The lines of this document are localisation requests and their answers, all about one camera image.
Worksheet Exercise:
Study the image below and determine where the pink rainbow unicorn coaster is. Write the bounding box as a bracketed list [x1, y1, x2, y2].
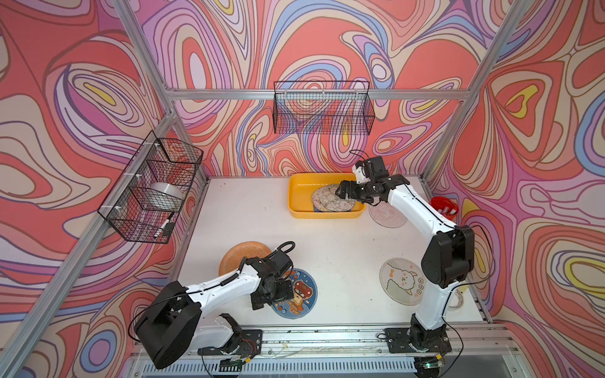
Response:
[369, 202, 408, 228]

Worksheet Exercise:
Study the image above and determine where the blue toast cartoon coaster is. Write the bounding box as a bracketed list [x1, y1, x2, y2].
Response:
[272, 269, 318, 320]

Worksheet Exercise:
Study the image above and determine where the orange round coaster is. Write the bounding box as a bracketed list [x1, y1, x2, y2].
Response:
[218, 241, 271, 276]

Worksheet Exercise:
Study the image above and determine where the green floral bunny coaster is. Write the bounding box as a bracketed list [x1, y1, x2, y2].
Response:
[311, 184, 356, 213]

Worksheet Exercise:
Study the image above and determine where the beige white dog coaster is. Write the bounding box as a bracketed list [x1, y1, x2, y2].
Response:
[379, 258, 427, 306]

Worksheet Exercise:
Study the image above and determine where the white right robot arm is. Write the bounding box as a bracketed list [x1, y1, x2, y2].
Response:
[336, 157, 475, 352]

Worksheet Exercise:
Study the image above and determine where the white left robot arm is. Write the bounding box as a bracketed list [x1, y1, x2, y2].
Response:
[134, 241, 296, 369]

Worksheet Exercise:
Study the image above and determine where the yellow plastic storage box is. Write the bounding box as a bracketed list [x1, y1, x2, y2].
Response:
[288, 173, 366, 219]

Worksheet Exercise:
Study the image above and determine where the red plastic cup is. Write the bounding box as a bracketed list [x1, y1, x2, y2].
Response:
[430, 196, 459, 221]

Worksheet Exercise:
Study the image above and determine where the white marker pen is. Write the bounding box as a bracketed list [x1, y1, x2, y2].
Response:
[154, 219, 170, 239]

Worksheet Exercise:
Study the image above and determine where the silver tape roll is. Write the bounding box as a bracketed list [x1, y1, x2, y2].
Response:
[143, 182, 185, 212]

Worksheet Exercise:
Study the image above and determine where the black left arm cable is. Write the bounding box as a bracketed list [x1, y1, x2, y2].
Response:
[127, 240, 297, 378]

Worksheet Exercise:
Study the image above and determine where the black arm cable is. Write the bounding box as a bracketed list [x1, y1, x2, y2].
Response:
[127, 240, 297, 378]
[348, 149, 496, 378]

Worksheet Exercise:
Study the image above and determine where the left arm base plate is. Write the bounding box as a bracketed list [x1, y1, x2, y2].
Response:
[198, 329, 263, 358]

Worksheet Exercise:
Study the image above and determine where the black wire basket back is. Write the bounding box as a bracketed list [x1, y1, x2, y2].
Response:
[273, 79, 376, 135]

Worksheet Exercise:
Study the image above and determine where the black wire basket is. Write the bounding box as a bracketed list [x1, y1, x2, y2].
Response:
[97, 132, 203, 244]
[273, 79, 376, 135]

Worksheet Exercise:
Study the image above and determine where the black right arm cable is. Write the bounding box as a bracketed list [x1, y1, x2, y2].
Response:
[348, 149, 496, 378]

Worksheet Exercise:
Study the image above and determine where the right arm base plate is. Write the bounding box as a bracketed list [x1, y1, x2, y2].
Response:
[384, 324, 452, 354]

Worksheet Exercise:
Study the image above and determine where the black wire basket left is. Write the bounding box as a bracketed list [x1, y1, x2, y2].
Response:
[97, 132, 203, 244]

